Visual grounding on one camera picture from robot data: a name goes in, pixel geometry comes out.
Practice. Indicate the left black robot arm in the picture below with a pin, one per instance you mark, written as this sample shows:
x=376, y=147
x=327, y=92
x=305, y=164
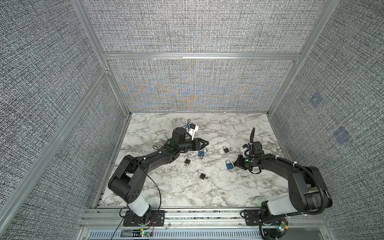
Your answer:
x=128, y=180

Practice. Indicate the aluminium frame back bar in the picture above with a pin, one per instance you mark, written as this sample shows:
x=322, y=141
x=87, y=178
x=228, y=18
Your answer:
x=201, y=56

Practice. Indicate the aluminium front rail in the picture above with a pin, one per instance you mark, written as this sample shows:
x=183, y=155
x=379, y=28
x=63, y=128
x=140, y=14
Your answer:
x=196, y=223

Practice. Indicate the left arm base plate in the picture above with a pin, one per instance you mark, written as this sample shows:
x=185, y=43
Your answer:
x=155, y=218

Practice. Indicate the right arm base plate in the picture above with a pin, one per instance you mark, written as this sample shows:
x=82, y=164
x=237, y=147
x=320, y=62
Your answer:
x=252, y=218

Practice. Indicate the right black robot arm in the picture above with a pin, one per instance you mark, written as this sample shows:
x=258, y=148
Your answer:
x=308, y=193

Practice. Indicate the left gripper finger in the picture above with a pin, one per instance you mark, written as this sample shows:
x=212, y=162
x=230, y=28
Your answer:
x=203, y=145
x=203, y=141

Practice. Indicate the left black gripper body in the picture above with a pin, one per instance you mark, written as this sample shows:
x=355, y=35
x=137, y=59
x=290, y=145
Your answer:
x=194, y=145

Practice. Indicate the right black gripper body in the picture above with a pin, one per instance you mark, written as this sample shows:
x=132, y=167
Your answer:
x=244, y=163

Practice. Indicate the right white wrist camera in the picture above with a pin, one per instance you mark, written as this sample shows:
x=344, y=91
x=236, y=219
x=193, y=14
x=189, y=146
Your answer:
x=247, y=149

